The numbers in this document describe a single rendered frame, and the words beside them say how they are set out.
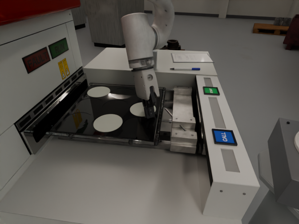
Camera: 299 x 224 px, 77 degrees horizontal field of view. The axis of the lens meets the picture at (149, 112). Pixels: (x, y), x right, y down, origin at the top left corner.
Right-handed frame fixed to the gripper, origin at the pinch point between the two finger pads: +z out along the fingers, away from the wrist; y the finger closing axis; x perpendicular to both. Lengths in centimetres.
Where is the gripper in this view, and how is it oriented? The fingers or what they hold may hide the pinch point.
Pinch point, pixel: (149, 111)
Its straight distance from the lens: 66.6
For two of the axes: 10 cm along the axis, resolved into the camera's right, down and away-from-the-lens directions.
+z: 1.6, 9.5, 2.8
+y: -4.3, -1.9, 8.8
